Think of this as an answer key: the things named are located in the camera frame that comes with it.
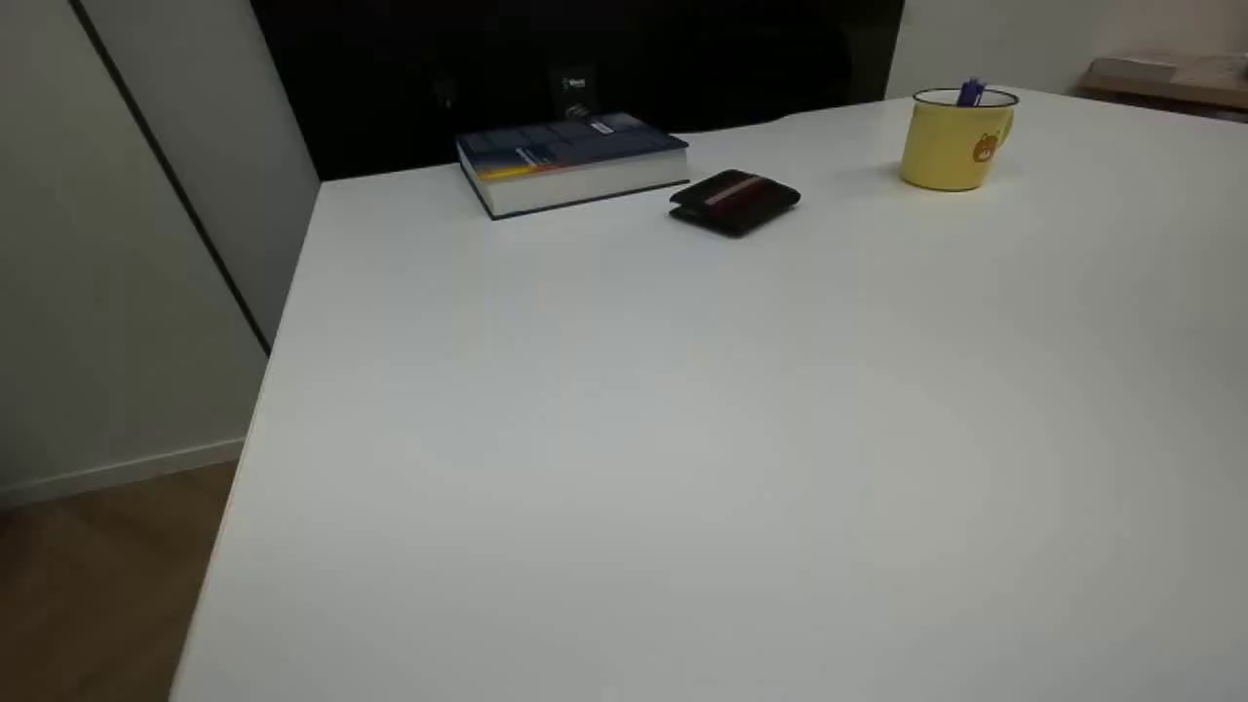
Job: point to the black leather wallet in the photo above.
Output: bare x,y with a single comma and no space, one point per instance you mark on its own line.
734,200

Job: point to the low wooden shelf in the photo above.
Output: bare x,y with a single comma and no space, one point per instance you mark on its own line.
1172,83

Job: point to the yellow enamel mug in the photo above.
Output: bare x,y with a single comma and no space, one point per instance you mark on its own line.
949,151

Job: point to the black partition panel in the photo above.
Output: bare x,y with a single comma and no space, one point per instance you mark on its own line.
391,78

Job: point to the thick blue book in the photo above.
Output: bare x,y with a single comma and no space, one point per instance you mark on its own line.
569,163

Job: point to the blue capped white marker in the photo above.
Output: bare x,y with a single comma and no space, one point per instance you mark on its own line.
967,90

